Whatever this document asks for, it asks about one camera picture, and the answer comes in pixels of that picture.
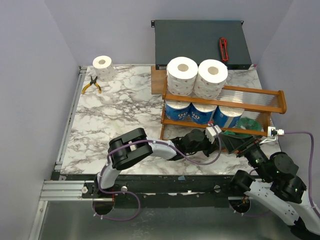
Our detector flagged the green paper roll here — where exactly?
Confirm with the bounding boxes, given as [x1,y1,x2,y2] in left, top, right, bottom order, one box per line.
[235,117,262,132]

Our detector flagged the blue paper roll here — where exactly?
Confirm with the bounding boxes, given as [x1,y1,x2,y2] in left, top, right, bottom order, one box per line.
[213,106,245,128]

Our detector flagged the blue object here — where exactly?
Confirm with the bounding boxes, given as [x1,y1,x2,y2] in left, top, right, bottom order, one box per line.
[165,100,191,121]

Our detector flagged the orange wooden shelf rack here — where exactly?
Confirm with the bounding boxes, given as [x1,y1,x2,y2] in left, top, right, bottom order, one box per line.
[162,77,287,137]

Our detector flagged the white red-dotted paper roll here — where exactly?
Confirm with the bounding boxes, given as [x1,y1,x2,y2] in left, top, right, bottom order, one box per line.
[166,56,198,96]

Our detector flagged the plain white paper roll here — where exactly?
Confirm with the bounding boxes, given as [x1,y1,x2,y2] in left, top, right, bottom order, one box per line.
[92,55,116,82]

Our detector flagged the small green object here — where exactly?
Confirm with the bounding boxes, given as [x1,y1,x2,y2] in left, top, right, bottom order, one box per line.
[219,130,251,140]

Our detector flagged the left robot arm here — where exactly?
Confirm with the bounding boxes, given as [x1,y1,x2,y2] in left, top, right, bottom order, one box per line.
[93,124,223,198]

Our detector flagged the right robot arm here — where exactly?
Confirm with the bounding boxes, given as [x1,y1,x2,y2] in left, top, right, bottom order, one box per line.
[219,133,320,240]

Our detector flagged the brown wooden board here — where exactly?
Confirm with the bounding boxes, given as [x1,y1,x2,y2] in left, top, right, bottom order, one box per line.
[151,66,167,95]

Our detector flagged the red black utility knife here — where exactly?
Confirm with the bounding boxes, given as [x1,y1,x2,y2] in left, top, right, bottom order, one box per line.
[218,37,229,63]

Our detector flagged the black yellow pliers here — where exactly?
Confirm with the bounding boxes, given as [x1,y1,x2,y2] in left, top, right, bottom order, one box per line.
[81,76,102,94]

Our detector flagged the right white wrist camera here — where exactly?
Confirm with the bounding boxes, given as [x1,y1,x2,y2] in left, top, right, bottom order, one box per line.
[259,126,285,145]

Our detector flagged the dark grey rack-mount device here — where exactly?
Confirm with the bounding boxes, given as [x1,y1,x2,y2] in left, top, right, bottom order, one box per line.
[151,19,252,70]

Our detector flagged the aluminium frame rail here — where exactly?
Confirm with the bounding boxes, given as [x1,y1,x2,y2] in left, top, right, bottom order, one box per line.
[29,66,88,240]

